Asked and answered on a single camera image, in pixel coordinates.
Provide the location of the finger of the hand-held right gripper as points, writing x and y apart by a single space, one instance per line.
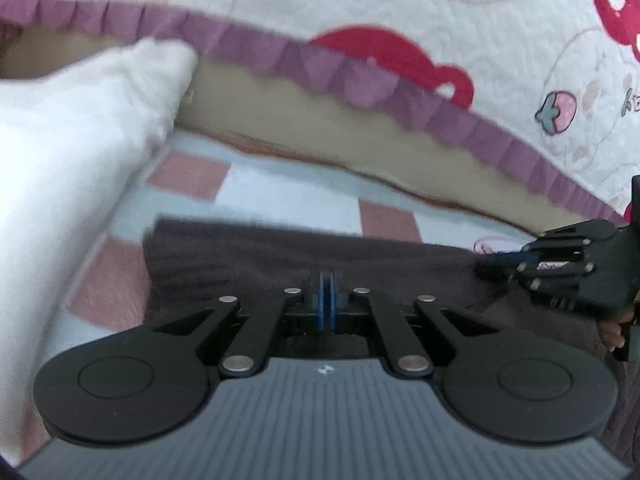
575 237
560 272

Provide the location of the white pillow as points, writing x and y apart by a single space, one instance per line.
70 160

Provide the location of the dark brown knit sweater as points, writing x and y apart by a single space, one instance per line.
250 265

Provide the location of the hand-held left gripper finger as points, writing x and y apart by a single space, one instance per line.
331 305
320 305

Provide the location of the person's right hand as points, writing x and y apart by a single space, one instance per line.
612 327

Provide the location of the bear printed bedspread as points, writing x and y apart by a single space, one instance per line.
400 5

